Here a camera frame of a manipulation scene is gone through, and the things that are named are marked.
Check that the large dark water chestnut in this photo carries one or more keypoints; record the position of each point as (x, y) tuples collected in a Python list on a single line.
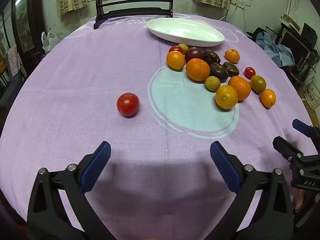
[(219, 72)]

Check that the orange mandarin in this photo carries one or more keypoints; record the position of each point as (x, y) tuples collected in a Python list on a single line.
[(232, 56), (240, 87), (198, 69)]

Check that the green longan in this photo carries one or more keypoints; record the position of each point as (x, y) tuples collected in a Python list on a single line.
[(184, 47), (212, 83)]

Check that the small dark water chestnut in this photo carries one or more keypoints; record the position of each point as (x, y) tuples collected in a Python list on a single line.
[(212, 56)]

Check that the white oval plate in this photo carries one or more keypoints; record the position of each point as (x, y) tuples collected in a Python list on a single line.
[(185, 32)]

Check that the person's right hand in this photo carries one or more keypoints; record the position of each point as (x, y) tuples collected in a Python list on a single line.
[(299, 198)]

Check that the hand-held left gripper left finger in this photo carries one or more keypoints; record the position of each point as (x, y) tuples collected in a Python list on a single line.
[(96, 166)]

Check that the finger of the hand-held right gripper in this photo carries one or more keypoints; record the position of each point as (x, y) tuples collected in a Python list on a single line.
[(285, 146), (303, 128)]

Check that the green orange kumquat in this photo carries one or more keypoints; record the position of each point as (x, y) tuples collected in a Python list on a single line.
[(258, 83)]

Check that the white wall power strip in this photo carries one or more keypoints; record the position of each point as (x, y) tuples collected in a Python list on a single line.
[(238, 3)]

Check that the black monitor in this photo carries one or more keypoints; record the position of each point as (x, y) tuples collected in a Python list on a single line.
[(292, 45)]

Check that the black speaker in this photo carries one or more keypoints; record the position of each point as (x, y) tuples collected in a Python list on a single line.
[(309, 33)]

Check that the pink towel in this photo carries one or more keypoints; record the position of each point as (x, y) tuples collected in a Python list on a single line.
[(13, 60)]

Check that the dark red plum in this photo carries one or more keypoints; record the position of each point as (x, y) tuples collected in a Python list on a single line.
[(193, 53)]

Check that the white plastic bag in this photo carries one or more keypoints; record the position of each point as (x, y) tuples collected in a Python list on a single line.
[(48, 41)]

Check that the black round painted table screen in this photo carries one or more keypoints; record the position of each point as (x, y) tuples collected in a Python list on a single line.
[(135, 7)]

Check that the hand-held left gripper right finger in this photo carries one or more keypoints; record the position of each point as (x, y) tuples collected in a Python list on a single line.
[(225, 167)]

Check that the dark framed painting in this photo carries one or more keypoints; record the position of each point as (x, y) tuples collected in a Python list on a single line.
[(25, 22)]

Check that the red cherry tomato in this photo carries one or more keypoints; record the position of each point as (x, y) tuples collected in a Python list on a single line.
[(249, 72), (128, 104), (175, 49)]

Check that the blue cloth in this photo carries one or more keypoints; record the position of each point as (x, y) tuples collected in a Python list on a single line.
[(277, 50)]

